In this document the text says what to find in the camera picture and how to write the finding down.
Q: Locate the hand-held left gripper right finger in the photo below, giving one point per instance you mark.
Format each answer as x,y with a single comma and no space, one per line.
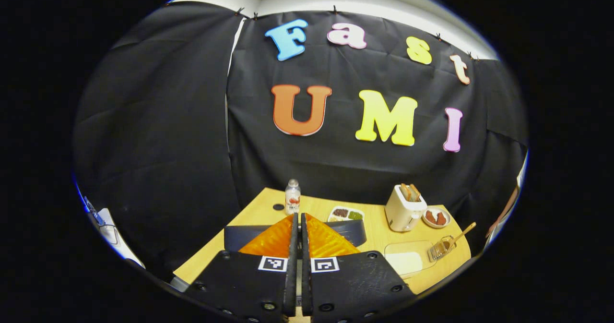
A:
306,275

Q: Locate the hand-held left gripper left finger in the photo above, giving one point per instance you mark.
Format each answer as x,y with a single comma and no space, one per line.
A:
292,275

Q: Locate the dark rice cooker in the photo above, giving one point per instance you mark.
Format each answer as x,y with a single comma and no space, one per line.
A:
240,236

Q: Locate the clear box of rice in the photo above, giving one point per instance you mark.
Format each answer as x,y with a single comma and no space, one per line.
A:
405,263

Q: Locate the wooden spoon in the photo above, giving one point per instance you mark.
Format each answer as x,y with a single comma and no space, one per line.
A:
465,231

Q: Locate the black desk grommet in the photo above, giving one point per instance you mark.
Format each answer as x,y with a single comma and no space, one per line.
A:
278,207

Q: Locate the white divided dish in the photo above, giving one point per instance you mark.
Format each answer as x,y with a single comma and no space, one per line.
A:
345,213

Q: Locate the small clear bottle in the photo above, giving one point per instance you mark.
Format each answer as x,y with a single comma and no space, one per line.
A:
292,198

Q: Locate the white toaster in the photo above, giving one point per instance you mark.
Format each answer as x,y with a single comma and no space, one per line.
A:
400,212

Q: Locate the toast slice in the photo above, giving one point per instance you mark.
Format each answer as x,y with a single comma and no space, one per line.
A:
415,191
405,192

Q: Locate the brown meat piece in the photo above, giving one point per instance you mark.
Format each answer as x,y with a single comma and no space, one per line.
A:
430,216
441,218

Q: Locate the white round plate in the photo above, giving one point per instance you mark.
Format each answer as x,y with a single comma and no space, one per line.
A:
435,224

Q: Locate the white paper sheet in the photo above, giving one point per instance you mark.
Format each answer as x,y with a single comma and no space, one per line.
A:
115,236

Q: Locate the black backdrop cloth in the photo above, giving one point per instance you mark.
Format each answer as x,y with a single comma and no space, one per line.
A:
192,121

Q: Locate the blue white printed screen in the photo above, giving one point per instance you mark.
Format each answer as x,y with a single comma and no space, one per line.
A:
92,210

